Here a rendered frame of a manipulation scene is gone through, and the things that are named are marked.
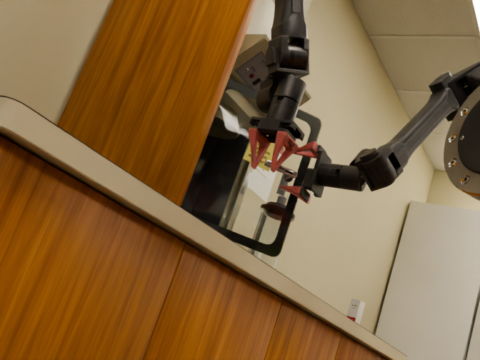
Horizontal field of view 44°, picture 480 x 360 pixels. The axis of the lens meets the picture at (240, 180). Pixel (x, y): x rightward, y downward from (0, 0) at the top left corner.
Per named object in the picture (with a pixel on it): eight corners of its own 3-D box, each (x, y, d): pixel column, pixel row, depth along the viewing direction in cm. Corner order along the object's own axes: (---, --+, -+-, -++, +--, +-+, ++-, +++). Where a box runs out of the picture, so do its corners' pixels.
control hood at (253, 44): (217, 65, 156) (230, 33, 159) (269, 123, 182) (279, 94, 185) (254, 66, 150) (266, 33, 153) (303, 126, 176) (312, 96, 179)
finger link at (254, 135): (251, 173, 125) (265, 133, 127) (281, 178, 121) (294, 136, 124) (236, 159, 120) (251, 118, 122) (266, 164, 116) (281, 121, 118)
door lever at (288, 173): (258, 170, 154) (261, 161, 155) (291, 183, 156) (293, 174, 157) (264, 166, 149) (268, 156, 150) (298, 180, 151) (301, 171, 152)
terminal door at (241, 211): (166, 216, 146) (220, 74, 157) (278, 259, 152) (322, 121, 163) (167, 215, 145) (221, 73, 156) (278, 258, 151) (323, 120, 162)
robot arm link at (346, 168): (361, 175, 134) (363, 196, 137) (372, 161, 139) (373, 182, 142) (333, 171, 138) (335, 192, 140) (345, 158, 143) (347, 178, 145)
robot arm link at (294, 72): (273, 43, 122) (308, 48, 125) (246, 58, 132) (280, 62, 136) (275, 101, 121) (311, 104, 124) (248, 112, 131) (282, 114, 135)
